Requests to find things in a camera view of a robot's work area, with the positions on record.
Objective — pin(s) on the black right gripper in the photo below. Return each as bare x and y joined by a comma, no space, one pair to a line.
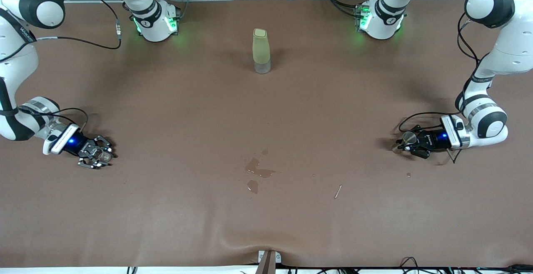
77,145

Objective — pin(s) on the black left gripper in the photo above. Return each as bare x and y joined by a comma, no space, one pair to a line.
433,139

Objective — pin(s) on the small clear glass cup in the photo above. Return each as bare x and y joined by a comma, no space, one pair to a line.
102,154

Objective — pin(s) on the metal double jigger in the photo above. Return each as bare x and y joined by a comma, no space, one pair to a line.
409,137

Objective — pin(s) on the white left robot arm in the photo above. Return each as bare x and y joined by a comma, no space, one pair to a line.
512,49

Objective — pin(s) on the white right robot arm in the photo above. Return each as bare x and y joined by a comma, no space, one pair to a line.
16,66

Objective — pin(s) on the brown table mat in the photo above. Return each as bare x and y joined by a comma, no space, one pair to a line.
83,224

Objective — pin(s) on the small white stick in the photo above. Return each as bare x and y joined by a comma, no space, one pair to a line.
338,192

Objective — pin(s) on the large brown liquid puddle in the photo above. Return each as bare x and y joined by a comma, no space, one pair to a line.
255,166

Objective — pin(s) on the small brown liquid puddle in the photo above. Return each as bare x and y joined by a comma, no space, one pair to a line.
252,186

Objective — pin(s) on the green bottle with clear base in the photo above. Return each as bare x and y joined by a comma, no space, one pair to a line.
261,49

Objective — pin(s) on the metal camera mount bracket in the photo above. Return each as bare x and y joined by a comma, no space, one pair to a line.
268,263

